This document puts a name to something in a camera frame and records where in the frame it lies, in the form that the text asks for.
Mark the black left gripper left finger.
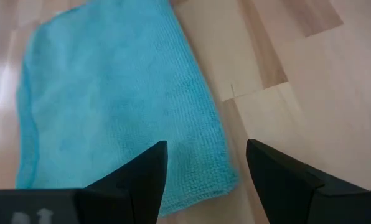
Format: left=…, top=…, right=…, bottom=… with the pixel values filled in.
left=0, top=141, right=169, bottom=224

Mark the blue microfiber towel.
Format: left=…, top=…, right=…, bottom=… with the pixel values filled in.
left=15, top=0, right=241, bottom=218

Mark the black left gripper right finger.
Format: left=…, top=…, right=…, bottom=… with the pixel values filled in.
left=246, top=139, right=371, bottom=224

